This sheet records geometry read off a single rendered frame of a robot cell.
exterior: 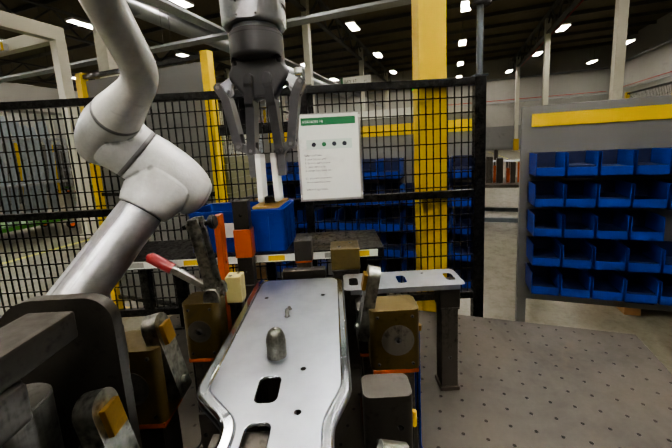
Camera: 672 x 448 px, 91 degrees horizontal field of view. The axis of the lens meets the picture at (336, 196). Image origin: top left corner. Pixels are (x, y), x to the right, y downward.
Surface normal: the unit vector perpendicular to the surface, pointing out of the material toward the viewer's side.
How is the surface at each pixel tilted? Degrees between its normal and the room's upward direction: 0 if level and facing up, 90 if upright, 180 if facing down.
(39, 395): 0
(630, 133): 90
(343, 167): 90
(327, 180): 90
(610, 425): 0
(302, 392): 0
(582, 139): 90
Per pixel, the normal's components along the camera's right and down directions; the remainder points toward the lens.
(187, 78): -0.33, 0.16
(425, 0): 0.01, 0.15
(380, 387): -0.05, -0.99
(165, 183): 0.61, 0.01
